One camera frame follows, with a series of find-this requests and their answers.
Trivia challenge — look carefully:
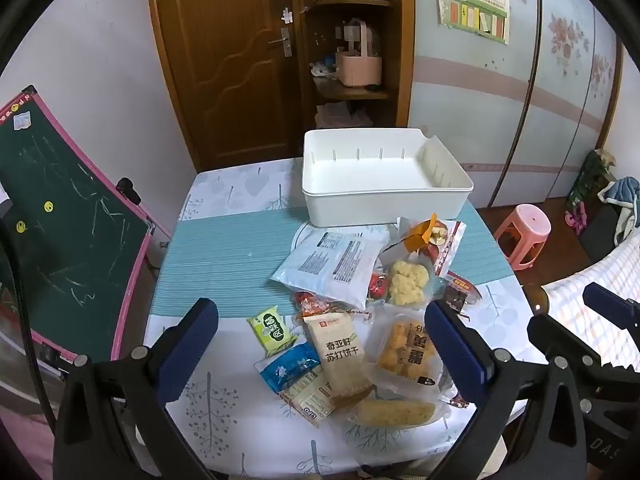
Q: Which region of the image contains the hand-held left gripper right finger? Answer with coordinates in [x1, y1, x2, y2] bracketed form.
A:
[424, 300, 588, 480]

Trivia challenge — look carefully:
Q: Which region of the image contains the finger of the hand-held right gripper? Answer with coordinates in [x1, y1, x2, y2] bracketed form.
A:
[582, 282, 640, 331]
[527, 312, 608, 376]

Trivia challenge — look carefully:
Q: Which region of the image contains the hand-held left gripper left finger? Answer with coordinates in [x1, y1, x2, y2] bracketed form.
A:
[52, 297, 221, 480]

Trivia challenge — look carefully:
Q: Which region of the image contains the yellow fried balls packet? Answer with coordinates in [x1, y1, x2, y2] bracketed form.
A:
[369, 312, 445, 392]

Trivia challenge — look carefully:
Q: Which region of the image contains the brown cake red wrapper packet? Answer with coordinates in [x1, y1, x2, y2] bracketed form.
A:
[440, 270, 482, 313]

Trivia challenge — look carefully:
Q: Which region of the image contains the small green packet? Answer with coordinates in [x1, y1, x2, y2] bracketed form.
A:
[247, 307, 297, 357]

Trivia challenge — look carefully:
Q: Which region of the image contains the clear packet of pale puffs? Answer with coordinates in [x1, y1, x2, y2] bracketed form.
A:
[384, 257, 443, 309]

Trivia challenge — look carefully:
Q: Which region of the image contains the long yellow roll packet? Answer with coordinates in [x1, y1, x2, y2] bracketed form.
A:
[344, 394, 452, 432]

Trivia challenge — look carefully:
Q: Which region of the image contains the small blue packet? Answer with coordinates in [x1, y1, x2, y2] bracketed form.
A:
[254, 341, 322, 395]

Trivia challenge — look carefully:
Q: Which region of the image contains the small red round packet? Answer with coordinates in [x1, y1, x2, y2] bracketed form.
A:
[367, 272, 390, 302]

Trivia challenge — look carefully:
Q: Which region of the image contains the red white apple print packet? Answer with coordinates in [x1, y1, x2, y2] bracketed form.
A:
[425, 215, 468, 278]

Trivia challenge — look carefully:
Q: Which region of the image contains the beige cracker packet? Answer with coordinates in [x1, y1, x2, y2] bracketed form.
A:
[302, 312, 377, 407]

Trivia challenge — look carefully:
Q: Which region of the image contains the orange corn print packet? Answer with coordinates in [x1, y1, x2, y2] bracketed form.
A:
[387, 216, 441, 263]

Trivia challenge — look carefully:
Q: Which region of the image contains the red orange clear packet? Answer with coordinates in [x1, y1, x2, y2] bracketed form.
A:
[294, 290, 373, 322]

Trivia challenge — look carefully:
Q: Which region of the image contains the white striped cracker packet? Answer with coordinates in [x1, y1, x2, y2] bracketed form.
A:
[279, 365, 337, 429]

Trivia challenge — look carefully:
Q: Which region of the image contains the white plastic bin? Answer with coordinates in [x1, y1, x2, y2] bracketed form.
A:
[301, 128, 474, 227]

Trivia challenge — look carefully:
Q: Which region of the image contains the checked white blanket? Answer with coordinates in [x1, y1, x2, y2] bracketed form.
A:
[541, 235, 640, 363]

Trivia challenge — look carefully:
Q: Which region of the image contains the pile of clothes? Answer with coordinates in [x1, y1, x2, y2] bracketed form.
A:
[564, 149, 640, 263]

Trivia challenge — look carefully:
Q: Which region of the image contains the pink plastic stool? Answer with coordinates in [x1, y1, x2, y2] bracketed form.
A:
[492, 204, 552, 272]

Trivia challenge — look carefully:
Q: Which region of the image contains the black clip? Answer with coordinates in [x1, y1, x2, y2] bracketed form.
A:
[116, 177, 142, 206]

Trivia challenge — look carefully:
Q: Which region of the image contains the pink cloth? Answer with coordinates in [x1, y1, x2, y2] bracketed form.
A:
[0, 400, 56, 480]

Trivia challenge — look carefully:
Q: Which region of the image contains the floral wardrobe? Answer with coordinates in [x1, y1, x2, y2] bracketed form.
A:
[407, 0, 640, 211]

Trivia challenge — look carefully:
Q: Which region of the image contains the wooden corner shelf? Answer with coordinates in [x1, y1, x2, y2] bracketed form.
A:
[289, 0, 416, 132]

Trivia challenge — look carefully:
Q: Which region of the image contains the brown wooden door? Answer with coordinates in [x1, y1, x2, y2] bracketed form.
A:
[145, 0, 303, 172]

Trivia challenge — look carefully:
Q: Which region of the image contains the pink basket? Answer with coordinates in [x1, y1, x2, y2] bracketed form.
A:
[334, 19, 385, 87]

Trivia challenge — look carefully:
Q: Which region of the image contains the brown wooden bed post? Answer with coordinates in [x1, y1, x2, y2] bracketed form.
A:
[527, 290, 551, 321]

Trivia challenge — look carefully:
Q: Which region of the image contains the black cable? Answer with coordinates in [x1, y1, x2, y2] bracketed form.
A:
[0, 217, 57, 433]

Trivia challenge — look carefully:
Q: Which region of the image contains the green chalkboard with pink frame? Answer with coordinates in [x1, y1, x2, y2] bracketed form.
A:
[0, 85, 173, 363]

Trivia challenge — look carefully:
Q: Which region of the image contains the metal door handle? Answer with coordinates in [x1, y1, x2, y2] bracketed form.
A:
[267, 26, 292, 58]

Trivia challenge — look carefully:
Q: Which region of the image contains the wall poster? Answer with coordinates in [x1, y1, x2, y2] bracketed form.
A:
[432, 0, 511, 46]

